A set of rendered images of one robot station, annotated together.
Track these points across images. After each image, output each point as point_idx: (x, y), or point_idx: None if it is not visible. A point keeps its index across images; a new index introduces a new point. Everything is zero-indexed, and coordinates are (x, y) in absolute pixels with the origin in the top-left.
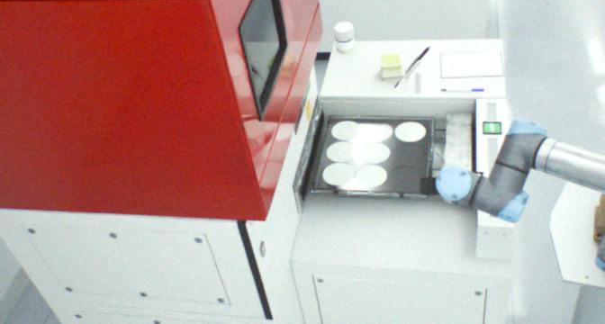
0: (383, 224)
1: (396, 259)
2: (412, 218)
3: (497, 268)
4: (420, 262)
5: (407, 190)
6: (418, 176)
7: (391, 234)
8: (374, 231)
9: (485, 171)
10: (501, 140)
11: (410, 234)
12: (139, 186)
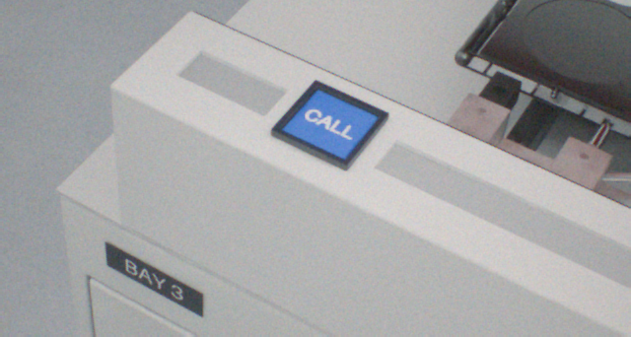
0: (458, 14)
1: None
2: (448, 84)
3: (112, 175)
4: (260, 31)
5: (517, 18)
6: (574, 69)
7: (407, 15)
8: None
9: (440, 151)
10: (610, 293)
11: (381, 53)
12: None
